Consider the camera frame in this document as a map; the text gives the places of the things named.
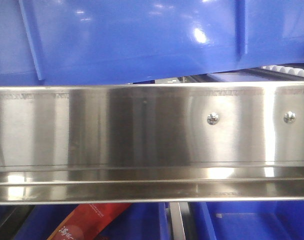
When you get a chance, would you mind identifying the lower right blue bin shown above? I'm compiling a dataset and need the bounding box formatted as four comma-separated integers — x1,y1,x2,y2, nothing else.
189,200,304,240

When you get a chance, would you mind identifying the right silver screw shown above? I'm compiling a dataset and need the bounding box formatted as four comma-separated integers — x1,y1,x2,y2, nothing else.
283,111,297,124

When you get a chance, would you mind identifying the white roller track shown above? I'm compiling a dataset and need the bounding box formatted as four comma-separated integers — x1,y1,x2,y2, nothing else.
260,65,304,78

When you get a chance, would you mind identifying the silver screw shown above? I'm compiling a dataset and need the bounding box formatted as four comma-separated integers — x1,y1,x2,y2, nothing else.
206,112,220,126
283,111,297,124

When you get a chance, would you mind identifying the blue plastic bin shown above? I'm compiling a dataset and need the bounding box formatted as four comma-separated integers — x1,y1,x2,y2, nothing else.
0,0,304,86

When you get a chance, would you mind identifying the red printed package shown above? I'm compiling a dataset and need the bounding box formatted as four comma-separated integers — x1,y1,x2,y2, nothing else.
48,203,131,240

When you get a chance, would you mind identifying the metal shelf divider post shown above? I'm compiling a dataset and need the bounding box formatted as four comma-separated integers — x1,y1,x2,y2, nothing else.
169,202,186,240

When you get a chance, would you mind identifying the stainless steel shelf rail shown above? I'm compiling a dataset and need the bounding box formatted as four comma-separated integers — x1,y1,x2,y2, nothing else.
0,81,304,205

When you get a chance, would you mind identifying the left silver screw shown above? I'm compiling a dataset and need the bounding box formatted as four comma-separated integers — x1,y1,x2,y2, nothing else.
206,112,220,126

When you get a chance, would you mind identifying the lower left blue bin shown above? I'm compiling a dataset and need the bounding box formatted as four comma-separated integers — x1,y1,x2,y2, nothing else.
13,202,171,240

